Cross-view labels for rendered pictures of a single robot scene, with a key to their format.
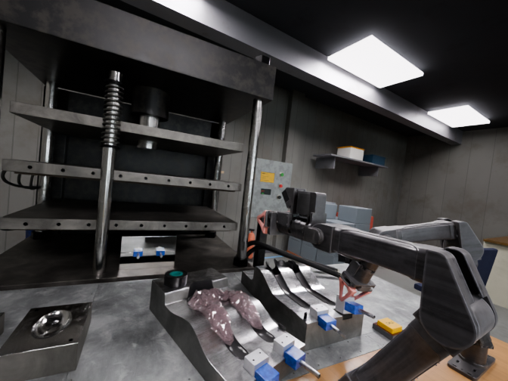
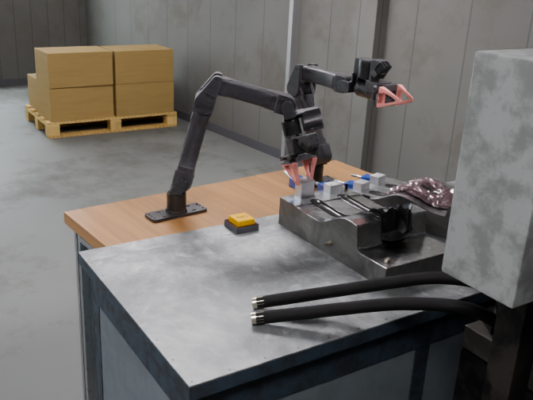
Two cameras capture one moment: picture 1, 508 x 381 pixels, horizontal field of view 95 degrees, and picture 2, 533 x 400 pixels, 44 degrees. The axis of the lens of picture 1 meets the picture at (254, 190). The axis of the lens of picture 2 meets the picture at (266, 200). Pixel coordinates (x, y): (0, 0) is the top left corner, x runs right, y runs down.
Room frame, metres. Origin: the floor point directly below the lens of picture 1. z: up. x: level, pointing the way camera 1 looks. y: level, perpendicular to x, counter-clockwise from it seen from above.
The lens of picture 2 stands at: (2.76, -0.72, 1.59)
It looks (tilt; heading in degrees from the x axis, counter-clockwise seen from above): 20 degrees down; 173
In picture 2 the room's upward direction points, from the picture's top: 3 degrees clockwise
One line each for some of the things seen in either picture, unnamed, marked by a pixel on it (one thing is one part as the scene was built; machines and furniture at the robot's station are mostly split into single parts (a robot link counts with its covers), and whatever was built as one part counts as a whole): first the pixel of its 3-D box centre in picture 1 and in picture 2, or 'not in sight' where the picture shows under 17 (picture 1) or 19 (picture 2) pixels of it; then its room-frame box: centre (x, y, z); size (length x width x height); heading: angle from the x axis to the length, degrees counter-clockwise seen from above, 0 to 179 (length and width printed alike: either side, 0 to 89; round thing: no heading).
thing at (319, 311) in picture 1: (329, 323); (324, 186); (0.72, -0.28, 0.89); 0.13 x 0.05 x 0.05; 27
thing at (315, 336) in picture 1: (292, 289); (362, 224); (0.99, -0.21, 0.87); 0.50 x 0.26 x 0.14; 27
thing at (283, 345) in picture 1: (297, 359); (349, 185); (0.60, -0.16, 0.86); 0.13 x 0.05 x 0.05; 44
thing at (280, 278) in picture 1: (294, 280); (362, 206); (0.97, -0.21, 0.92); 0.35 x 0.16 x 0.09; 27
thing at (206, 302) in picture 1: (222, 303); (427, 189); (0.76, 0.06, 0.90); 0.26 x 0.18 x 0.08; 44
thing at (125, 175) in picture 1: (144, 176); not in sight; (1.56, 0.74, 1.27); 1.10 x 0.74 x 0.05; 117
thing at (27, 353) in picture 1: (51, 336); not in sight; (0.61, 0.50, 0.84); 0.20 x 0.15 x 0.07; 27
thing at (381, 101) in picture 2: not in sight; (391, 98); (0.73, -0.09, 1.20); 0.09 x 0.07 x 0.07; 32
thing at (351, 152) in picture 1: (350, 154); not in sight; (4.97, -1.93, 2.11); 0.45 x 0.38 x 0.25; 122
